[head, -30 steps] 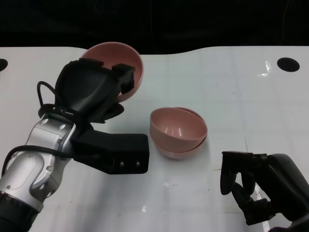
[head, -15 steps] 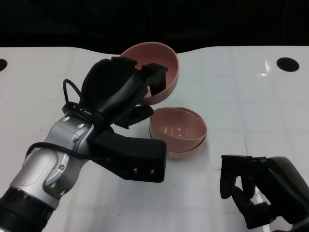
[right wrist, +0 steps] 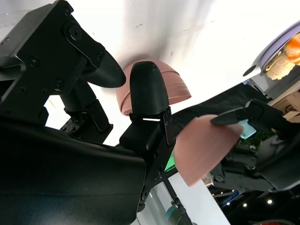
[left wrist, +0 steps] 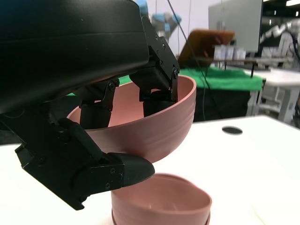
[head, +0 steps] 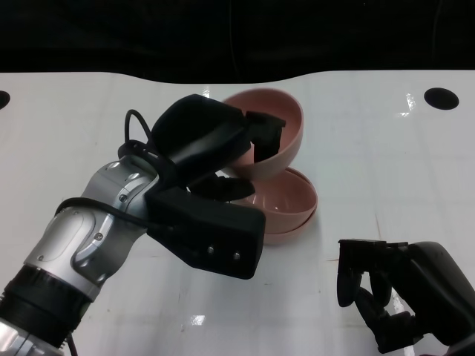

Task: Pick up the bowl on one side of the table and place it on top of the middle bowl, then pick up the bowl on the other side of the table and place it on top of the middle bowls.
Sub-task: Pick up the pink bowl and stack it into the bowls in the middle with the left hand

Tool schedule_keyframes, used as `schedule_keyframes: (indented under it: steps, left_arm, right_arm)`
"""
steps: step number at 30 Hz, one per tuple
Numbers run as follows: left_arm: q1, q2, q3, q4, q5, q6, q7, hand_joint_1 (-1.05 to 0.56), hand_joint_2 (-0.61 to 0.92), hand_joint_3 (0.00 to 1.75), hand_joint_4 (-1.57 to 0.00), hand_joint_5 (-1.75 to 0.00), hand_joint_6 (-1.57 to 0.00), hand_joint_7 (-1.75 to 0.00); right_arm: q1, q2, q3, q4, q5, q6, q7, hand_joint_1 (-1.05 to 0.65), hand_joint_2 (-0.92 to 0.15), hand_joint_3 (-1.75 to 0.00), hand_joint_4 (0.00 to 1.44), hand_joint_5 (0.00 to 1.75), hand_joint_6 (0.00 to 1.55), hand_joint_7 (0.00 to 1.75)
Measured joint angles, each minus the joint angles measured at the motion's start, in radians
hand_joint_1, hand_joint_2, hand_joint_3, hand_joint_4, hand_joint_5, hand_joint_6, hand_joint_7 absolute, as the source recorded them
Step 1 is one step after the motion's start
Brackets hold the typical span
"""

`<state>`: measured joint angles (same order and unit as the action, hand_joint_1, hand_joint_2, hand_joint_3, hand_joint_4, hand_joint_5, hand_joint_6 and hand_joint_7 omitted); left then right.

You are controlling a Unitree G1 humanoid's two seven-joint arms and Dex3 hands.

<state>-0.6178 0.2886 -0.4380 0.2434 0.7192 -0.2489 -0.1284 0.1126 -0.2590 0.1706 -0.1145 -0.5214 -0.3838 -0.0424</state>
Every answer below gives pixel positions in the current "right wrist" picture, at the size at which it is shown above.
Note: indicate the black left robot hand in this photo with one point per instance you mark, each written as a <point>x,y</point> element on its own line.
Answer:
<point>269,164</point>

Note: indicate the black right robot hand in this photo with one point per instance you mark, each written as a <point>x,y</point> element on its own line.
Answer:
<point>58,175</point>

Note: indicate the pink plastic bowl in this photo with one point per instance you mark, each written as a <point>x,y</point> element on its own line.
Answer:
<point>124,107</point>
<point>173,82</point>
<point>201,150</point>

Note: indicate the teal plastic object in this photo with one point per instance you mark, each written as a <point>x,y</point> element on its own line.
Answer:
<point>248,131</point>

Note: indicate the beige cardboard box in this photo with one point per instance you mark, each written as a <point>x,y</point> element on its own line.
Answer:
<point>293,105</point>

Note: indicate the cream food item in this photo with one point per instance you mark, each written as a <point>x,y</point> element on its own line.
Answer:
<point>280,68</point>

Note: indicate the green cloth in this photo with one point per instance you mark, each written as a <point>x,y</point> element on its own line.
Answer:
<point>170,164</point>

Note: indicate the black metal pole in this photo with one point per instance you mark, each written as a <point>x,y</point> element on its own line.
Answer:
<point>171,189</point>

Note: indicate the orange food item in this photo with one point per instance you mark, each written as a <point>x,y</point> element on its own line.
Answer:
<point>294,49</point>

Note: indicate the lilac round tray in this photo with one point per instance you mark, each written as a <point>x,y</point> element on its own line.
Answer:
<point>276,44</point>

